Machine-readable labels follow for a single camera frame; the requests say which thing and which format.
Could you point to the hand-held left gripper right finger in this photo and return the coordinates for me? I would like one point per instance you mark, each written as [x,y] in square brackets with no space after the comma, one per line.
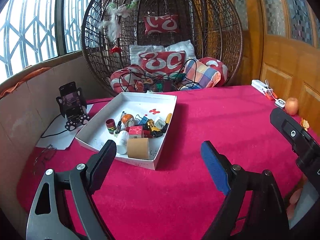
[215,167]

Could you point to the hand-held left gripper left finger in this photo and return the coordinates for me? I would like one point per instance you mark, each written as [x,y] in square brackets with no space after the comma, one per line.
[101,165]

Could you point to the white plastic bottle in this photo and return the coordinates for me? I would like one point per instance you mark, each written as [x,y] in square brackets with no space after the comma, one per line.
[122,142]

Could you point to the brown tape roll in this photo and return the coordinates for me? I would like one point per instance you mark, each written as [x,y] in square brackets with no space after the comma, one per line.
[137,148]

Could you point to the small red jar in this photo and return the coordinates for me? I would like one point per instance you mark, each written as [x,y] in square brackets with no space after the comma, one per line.
[110,126]

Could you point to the black pen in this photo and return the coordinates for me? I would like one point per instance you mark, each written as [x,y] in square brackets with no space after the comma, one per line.
[120,123]

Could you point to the pink white small box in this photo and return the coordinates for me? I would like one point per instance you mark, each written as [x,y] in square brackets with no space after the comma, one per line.
[136,131]

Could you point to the monkey face round toy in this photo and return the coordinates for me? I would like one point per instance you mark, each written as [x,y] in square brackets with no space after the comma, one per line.
[130,123]

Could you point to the blue binder clip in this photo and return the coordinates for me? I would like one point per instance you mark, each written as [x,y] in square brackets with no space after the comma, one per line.
[143,120]

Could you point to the yellow black marker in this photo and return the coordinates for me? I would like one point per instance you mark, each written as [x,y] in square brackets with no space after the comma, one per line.
[168,118]
[150,124]

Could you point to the white small block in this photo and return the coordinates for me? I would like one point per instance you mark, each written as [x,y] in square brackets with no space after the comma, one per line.
[159,123]

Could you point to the white tray box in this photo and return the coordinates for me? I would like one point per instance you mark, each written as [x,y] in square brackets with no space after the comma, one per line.
[140,102]

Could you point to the person's right hand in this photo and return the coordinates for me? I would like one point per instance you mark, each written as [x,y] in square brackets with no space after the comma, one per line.
[294,197]

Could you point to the orange peel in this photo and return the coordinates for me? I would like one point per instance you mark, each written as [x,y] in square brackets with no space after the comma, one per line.
[304,124]

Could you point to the white paper sheet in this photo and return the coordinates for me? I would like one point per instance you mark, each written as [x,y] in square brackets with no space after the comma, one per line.
[62,140]

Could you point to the black cat phone stand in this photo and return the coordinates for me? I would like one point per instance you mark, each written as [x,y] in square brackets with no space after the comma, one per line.
[72,126]

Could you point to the red apple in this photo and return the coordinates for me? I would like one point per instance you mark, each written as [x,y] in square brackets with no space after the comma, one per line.
[291,106]

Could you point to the white blue small device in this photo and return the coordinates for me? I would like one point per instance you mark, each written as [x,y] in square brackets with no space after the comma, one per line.
[280,103]

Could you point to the red plastic item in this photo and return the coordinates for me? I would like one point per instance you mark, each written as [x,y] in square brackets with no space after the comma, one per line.
[271,95]

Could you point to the black smartphone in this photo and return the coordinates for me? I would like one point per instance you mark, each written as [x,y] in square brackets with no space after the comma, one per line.
[71,100]

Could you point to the white power strip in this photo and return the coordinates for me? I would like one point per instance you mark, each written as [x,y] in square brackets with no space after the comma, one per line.
[260,85]

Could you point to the crumpled red white cushion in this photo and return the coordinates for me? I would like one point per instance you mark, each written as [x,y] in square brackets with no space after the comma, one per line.
[117,80]

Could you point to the white extension socket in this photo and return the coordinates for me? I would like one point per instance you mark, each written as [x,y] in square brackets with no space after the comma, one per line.
[150,91]

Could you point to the plaid pillow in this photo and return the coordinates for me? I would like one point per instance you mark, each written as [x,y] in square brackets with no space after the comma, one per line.
[202,73]

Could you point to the black power adapter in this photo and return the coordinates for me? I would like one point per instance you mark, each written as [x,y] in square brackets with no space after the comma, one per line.
[166,85]

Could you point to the green patterned cloth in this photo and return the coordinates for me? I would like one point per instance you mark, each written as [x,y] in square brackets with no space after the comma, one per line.
[176,75]

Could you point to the round red white cushion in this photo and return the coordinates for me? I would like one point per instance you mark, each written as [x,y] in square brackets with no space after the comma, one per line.
[217,66]

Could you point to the orange cloth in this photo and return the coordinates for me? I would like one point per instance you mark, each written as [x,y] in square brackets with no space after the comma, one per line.
[27,76]

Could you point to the large red white pillow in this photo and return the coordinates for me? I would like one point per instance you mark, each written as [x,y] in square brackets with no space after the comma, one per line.
[160,62]

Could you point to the wicker hanging chair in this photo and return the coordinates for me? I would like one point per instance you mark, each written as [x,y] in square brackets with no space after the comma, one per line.
[212,30]

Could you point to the white feather dreamcatcher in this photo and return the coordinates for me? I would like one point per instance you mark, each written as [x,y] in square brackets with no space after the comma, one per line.
[113,27]

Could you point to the small red white pillow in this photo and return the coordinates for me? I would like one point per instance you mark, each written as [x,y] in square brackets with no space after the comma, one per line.
[160,25]

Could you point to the window with metal grille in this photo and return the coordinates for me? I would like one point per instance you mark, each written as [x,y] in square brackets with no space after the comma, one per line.
[25,30]

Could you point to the cardboard wall panel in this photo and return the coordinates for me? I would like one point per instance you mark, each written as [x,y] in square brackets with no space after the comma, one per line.
[25,110]

